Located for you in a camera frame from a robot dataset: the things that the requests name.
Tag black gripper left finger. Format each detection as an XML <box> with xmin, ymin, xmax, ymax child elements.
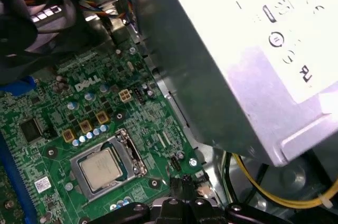
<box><xmin>78</xmin><ymin>175</ymin><xmax>191</xmax><ymax>224</ymax></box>

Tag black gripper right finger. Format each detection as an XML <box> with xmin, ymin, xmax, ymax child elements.
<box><xmin>182</xmin><ymin>174</ymin><xmax>338</xmax><ymax>224</ymax></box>

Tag CPU with silver top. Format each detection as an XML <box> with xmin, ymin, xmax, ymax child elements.
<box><xmin>80</xmin><ymin>147</ymin><xmax>124</xmax><ymax>193</ymax></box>

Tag black PC case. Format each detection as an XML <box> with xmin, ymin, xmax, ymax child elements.
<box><xmin>0</xmin><ymin>0</ymin><xmax>338</xmax><ymax>224</ymax></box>

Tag metal locking lever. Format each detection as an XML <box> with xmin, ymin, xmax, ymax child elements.
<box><xmin>116</xmin><ymin>128</ymin><xmax>148</xmax><ymax>179</ymax></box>

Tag green Dell motherboard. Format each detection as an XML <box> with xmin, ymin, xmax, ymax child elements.
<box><xmin>0</xmin><ymin>46</ymin><xmax>212</xmax><ymax>224</ymax></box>

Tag white zip tie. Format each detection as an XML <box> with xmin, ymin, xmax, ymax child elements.
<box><xmin>318</xmin><ymin>194</ymin><xmax>335</xmax><ymax>209</ymax></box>

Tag white four-pin power connector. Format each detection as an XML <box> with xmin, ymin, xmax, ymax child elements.
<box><xmin>118</xmin><ymin>89</ymin><xmax>133</xmax><ymax>103</ymax></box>

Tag blue expansion slot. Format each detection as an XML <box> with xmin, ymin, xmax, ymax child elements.
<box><xmin>0</xmin><ymin>131</ymin><xmax>37</xmax><ymax>224</ymax></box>

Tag grey power supply unit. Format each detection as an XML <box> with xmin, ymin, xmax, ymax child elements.
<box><xmin>132</xmin><ymin>0</ymin><xmax>338</xmax><ymax>168</ymax></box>

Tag black case fan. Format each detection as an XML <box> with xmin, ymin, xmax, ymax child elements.
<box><xmin>0</xmin><ymin>0</ymin><xmax>90</xmax><ymax>85</ymax></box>

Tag black cable bundle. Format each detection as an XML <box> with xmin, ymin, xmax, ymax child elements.
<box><xmin>223</xmin><ymin>152</ymin><xmax>267</xmax><ymax>205</ymax></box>

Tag yellow wire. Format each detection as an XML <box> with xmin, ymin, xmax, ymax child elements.
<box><xmin>232</xmin><ymin>154</ymin><xmax>338</xmax><ymax>210</ymax></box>

